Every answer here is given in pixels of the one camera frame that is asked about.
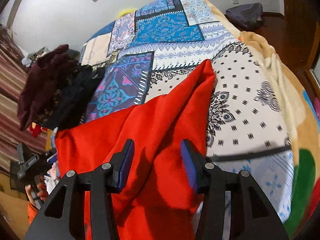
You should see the maroon folded garment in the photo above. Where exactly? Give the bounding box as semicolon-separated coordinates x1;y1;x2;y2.
17;44;78;131

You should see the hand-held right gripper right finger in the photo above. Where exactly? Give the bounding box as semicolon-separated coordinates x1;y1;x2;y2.
180;139;290;240

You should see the beige fleece blanket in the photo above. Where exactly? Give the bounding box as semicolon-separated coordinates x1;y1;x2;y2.
207;0;320;240

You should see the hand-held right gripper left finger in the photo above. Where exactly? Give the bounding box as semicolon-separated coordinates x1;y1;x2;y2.
24;139;135;240

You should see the person's left hand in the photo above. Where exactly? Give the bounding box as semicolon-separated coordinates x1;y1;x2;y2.
25;182;48;210

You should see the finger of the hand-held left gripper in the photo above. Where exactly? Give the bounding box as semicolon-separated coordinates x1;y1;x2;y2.
41;154;58;171
25;148;57;168

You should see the red zip jacket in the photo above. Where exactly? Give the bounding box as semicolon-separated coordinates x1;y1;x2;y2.
55;59;217;240

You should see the grey backpack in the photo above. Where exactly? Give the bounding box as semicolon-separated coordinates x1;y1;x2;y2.
225;2;266;31

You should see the red plush toy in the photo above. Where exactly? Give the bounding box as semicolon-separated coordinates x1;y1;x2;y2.
29;123;48;138

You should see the wooden door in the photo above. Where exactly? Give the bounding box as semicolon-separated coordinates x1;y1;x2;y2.
280;0;320;85

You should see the person's left forearm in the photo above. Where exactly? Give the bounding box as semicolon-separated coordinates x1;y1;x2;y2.
27;202;42;227

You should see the dark patterned folded garment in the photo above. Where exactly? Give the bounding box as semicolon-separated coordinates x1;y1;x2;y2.
37;64;106;130

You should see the yellow foam hoop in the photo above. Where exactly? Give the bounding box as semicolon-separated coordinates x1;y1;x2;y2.
118;7;137;18

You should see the pile of clutter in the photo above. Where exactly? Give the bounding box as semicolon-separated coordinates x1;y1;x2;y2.
21;46;49;68

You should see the striped brown curtain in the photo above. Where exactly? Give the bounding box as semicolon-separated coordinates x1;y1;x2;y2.
0;26;56;177

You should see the patchwork printed bed sheet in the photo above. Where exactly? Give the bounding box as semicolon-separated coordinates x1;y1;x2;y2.
80;0;295;232

